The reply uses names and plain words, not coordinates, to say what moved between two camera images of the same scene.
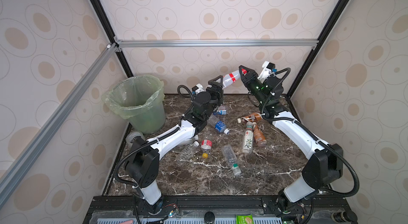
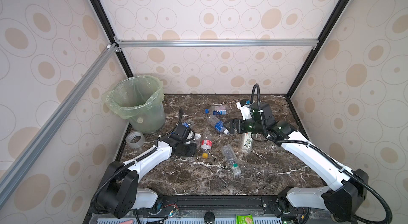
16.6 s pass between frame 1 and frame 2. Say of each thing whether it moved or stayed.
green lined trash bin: stayed
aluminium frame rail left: stayed
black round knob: stayed
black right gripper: moved
